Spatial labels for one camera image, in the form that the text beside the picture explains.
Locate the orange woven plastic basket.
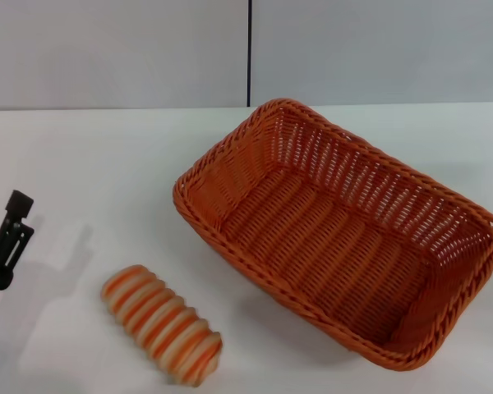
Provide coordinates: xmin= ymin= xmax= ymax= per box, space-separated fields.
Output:
xmin=172 ymin=97 xmax=493 ymax=375

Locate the orange and cream striped bread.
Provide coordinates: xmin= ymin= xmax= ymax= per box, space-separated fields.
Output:
xmin=100 ymin=264 xmax=223 ymax=387

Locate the black wall panel seam strip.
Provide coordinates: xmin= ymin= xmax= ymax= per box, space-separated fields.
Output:
xmin=247 ymin=0 xmax=255 ymax=108

